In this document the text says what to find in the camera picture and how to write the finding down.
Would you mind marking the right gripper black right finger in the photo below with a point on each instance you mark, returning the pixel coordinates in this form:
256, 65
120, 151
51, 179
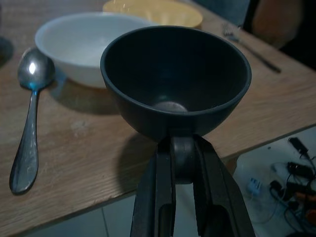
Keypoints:
217, 197

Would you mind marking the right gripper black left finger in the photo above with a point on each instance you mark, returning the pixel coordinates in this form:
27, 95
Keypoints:
153, 197

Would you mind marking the blue and white leaflet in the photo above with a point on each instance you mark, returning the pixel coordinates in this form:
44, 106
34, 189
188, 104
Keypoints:
254, 185

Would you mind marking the black power adapter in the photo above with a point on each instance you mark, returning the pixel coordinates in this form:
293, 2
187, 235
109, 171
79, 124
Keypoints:
298, 169
298, 144
277, 188

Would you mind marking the light wooden table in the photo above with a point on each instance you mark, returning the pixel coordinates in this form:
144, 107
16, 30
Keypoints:
86, 148

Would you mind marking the silver fork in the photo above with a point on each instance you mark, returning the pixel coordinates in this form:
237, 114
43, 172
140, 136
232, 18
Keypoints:
270, 65

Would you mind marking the white bowl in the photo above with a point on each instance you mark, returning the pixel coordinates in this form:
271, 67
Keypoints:
74, 44

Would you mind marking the silver spoon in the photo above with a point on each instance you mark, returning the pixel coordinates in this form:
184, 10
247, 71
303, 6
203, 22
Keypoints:
34, 69

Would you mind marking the person in blue shirt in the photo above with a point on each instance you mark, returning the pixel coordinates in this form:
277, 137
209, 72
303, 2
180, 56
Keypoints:
274, 22

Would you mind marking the yellow plate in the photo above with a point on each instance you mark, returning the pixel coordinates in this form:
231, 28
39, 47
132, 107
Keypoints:
160, 12

